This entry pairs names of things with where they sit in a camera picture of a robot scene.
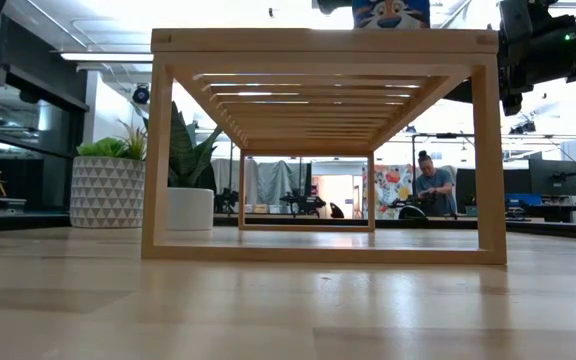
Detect wooden slatted shelf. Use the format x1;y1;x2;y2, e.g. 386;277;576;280
141;27;508;266

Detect black ceiling spotlight cluster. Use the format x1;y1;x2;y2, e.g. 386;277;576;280
510;119;537;135

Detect blue Frosted Flakes cereal box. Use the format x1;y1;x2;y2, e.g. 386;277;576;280
351;0;432;30

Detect person at workbench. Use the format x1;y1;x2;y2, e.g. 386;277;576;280
414;149;458;219

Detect round black ceiling device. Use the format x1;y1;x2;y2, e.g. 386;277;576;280
131;83;151;105

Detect light green leafy plant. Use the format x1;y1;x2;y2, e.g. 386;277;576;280
76;118;148;162

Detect green snake plant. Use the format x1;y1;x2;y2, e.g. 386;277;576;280
132;101;223;191

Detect colourful floral hanging cloth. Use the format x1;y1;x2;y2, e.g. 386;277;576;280
373;163;417;220

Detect large black monitor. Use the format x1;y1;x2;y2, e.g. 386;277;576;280
527;158;576;197

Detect triangle-patterned grey planter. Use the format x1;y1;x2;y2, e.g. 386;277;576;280
69;155;147;230

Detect blue storage bin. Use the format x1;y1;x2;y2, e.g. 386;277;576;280
505;193;543;207

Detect white hanging cloth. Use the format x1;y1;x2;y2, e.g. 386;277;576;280
211;158;258;206

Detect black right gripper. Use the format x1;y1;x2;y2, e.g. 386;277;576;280
443;0;569;117

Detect white plant pot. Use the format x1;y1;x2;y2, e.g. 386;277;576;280
166;187;216;232

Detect grey hanging cloth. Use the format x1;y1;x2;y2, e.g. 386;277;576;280
256;159;302;206

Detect long ceiling light fixture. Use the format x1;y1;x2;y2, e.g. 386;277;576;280
60;52;154;63

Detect small black monitor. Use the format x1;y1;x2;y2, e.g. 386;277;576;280
455;168;477;214
502;168;532;196

